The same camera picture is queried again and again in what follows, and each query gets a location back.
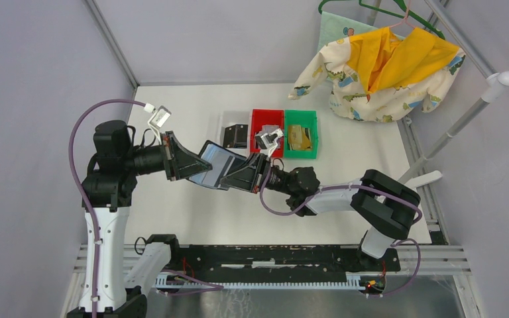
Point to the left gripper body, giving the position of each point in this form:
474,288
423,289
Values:
171,168

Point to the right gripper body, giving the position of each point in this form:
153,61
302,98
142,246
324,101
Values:
276,177

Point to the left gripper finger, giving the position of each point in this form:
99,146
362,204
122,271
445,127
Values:
183,156
189,170

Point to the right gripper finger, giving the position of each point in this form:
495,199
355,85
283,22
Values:
243,183
254,163

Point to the black leather card holder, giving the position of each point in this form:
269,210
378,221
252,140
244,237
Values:
208,151

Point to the dark grey credit card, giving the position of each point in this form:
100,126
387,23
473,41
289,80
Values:
220,165

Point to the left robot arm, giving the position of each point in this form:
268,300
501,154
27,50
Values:
107,192

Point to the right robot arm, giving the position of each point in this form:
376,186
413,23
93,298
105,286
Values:
391,208

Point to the cards in red bin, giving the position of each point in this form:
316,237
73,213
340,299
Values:
270,133

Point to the cards in green bin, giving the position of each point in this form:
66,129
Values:
299,138

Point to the red plastic bin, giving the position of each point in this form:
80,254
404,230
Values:
264,121

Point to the green plastic bin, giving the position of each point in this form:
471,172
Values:
305,119

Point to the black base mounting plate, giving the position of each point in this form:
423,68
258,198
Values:
278,263

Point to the yellow cream children's jacket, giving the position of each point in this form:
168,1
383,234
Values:
429,68

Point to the light green towel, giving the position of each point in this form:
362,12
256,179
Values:
333,30

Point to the pink clothes hanger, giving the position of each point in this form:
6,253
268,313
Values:
405,19

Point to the green clothes hanger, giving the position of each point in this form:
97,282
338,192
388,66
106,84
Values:
375,8

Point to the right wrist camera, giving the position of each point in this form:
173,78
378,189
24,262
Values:
268,142

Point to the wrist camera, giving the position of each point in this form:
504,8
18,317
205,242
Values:
268,142
159,115

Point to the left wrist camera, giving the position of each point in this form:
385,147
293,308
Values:
159,115

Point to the white cable tray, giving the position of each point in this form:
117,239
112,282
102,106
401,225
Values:
166,281

